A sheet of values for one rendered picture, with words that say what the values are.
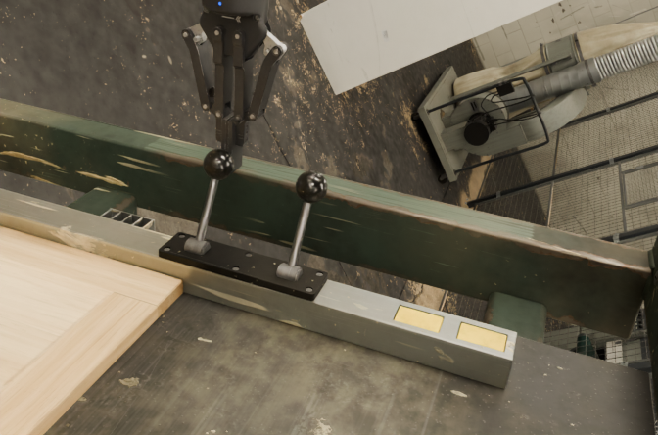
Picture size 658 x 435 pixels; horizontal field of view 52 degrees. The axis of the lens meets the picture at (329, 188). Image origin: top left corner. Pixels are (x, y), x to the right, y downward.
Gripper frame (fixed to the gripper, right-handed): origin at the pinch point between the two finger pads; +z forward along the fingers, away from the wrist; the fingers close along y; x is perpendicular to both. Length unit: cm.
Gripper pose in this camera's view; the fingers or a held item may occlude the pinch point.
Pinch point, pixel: (232, 143)
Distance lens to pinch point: 85.2
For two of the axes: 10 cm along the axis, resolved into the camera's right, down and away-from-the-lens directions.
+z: -0.9, 8.9, 4.5
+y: -9.4, -2.2, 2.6
